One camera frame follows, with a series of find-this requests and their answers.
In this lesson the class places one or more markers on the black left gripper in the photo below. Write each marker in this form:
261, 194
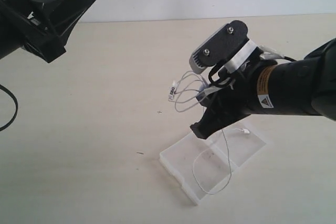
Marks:
43, 27

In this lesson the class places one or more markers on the clear plastic storage case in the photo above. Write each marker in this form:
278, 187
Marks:
205, 167

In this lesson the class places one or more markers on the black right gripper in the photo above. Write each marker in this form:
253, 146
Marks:
232, 84

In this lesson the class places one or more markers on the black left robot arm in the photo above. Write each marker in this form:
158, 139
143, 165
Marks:
8, 41

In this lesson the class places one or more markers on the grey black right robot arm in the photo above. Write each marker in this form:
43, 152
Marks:
304, 87

